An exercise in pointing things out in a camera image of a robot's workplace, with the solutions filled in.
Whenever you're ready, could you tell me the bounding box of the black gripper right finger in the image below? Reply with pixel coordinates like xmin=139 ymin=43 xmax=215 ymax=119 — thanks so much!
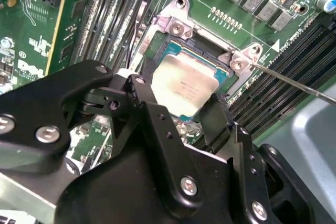
xmin=199 ymin=93 xmax=317 ymax=224

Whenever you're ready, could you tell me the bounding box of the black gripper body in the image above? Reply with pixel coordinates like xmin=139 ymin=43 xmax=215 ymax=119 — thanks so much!
xmin=57 ymin=142 xmax=249 ymax=224

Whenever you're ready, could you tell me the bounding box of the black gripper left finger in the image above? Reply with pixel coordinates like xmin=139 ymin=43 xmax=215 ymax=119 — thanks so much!
xmin=0 ymin=60 xmax=206 ymax=211

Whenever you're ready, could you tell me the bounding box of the silver CPU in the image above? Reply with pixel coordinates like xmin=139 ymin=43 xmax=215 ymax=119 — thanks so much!
xmin=151 ymin=42 xmax=228 ymax=125

